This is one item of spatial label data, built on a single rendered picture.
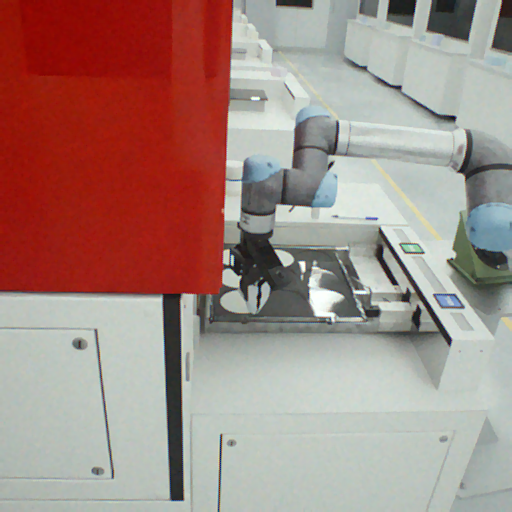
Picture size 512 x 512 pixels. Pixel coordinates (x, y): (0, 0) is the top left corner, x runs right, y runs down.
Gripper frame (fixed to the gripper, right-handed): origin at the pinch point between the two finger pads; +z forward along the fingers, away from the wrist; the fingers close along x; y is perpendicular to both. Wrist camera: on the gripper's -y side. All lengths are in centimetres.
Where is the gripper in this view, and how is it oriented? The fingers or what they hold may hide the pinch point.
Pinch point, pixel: (256, 310)
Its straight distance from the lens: 120.9
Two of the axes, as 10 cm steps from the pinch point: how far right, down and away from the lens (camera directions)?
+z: -0.5, 8.8, 4.7
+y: -5.4, -4.2, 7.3
